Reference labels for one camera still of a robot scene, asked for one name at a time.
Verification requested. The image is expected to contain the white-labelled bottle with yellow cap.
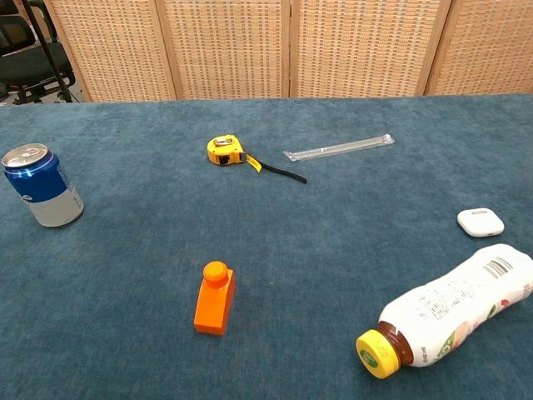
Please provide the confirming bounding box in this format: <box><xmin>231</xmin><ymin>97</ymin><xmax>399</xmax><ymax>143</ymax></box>
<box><xmin>355</xmin><ymin>243</ymin><xmax>533</xmax><ymax>380</ymax></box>

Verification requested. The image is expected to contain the white square earbud case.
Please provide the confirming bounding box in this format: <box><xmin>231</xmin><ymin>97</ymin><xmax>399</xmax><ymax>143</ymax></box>
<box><xmin>456</xmin><ymin>207</ymin><xmax>506</xmax><ymax>239</ymax></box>

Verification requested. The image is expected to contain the orange block with round stud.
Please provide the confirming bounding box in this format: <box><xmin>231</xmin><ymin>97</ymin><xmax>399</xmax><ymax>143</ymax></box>
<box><xmin>193</xmin><ymin>261</ymin><xmax>236</xmax><ymax>336</ymax></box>

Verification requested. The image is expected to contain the yellow tape measure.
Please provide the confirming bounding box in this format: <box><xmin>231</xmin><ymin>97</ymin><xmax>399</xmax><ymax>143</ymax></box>
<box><xmin>207</xmin><ymin>133</ymin><xmax>308</xmax><ymax>185</ymax></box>

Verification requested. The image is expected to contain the black office chair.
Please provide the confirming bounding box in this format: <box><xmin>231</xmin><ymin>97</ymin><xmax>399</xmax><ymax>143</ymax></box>
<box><xmin>0</xmin><ymin>0</ymin><xmax>77</xmax><ymax>105</ymax></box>

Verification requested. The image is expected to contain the blue felt table cover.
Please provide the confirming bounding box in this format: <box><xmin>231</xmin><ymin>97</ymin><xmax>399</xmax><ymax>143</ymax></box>
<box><xmin>0</xmin><ymin>93</ymin><xmax>533</xmax><ymax>400</ymax></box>

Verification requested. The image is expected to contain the wooden woven folding screen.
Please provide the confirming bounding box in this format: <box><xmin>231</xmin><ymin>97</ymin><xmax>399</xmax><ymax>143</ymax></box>
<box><xmin>43</xmin><ymin>0</ymin><xmax>533</xmax><ymax>103</ymax></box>

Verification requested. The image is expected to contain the clear wrapped straw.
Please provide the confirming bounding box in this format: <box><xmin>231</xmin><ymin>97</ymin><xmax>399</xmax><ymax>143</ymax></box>
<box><xmin>283</xmin><ymin>133</ymin><xmax>395</xmax><ymax>163</ymax></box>

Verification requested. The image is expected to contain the black tripod stand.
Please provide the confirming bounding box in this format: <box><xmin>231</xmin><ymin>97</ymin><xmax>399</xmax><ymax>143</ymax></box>
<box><xmin>21</xmin><ymin>0</ymin><xmax>72</xmax><ymax>103</ymax></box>

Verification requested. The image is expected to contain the blue and silver soda can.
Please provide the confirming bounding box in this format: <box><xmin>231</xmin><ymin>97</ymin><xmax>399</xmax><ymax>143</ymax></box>
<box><xmin>2</xmin><ymin>142</ymin><xmax>85</xmax><ymax>228</ymax></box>

